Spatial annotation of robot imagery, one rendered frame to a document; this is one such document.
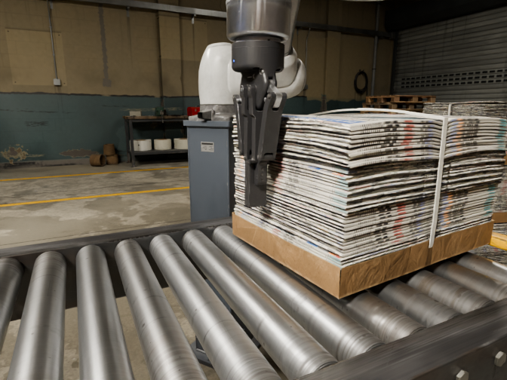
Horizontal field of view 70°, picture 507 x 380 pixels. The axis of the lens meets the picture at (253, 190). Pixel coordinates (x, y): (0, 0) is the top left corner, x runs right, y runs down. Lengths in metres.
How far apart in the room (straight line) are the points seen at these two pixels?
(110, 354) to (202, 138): 1.03
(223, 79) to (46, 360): 1.08
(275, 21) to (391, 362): 0.42
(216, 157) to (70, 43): 6.45
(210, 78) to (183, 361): 1.08
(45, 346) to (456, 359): 0.42
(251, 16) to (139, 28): 7.30
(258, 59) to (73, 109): 7.09
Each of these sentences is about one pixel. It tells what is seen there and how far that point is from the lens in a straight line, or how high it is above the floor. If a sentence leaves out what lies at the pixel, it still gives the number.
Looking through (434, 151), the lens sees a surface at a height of 0.98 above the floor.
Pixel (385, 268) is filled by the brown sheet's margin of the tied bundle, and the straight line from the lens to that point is 0.54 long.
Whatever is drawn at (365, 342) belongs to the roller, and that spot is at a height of 0.80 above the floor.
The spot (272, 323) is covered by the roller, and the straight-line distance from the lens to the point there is 0.45.
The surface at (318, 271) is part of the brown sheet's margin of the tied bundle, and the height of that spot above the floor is 0.83.
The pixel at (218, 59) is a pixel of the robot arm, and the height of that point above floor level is 1.21.
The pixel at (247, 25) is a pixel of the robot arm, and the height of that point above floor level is 1.15.
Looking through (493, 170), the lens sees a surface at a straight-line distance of 0.72.
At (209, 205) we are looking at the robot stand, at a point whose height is 0.68.
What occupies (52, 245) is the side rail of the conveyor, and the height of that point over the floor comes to 0.80.
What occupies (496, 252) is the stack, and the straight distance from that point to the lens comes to 1.75.
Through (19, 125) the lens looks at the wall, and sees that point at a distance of 7.58.
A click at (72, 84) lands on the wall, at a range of 7.55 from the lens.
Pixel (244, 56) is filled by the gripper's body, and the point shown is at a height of 1.11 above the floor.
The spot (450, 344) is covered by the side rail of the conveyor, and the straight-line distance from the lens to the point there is 0.46.
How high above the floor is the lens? 1.04
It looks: 13 degrees down
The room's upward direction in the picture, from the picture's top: straight up
